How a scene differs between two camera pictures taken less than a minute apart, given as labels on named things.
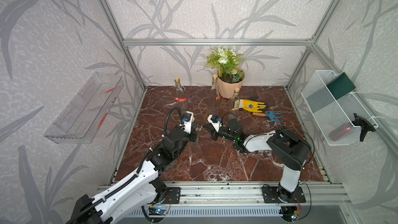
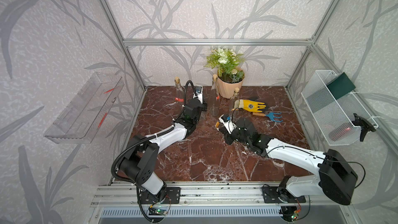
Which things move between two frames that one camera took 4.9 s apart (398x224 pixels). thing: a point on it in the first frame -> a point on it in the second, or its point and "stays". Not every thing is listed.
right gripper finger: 214,134 -> 224,130
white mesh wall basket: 335,117 stays
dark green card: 340,86 stays
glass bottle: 235,100 stays
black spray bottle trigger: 365,125 stays
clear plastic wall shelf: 84,116 stays
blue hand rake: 271,115 stays
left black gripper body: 185,138 -> 200,108
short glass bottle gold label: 194,127 -> 203,115
